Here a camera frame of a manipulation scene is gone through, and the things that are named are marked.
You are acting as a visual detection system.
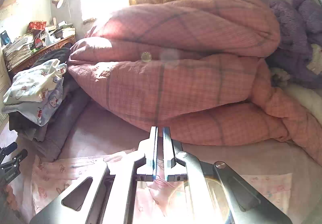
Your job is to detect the pink cartoon print pants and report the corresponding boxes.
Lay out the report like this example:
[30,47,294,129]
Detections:
[32,150,292,223]

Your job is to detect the stack of papers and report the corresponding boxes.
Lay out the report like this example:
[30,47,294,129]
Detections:
[3,36,33,70]

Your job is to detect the red box on desk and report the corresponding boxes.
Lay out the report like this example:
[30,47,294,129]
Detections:
[27,21,46,31]

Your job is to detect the cream drawer cabinet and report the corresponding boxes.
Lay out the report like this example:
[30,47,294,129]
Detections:
[0,53,11,130]

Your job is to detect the grey folded clothes pile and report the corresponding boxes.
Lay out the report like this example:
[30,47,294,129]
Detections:
[8,48,90,161]

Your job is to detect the wooden desk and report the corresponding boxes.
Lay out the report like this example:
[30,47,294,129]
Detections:
[8,35,76,77]

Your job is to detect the purple fleece blanket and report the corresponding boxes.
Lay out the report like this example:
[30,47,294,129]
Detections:
[266,0,321,89]

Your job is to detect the blue cartoon print garment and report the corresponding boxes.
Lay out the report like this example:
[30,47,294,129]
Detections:
[2,78,64,126]

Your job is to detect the pink plaid quilt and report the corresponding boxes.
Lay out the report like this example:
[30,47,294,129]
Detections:
[68,0,321,163]

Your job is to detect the blue object on desk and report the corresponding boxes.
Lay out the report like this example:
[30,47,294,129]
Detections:
[1,31,11,46]

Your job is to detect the white fluffy blanket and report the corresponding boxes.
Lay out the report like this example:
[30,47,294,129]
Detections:
[270,68,322,124]

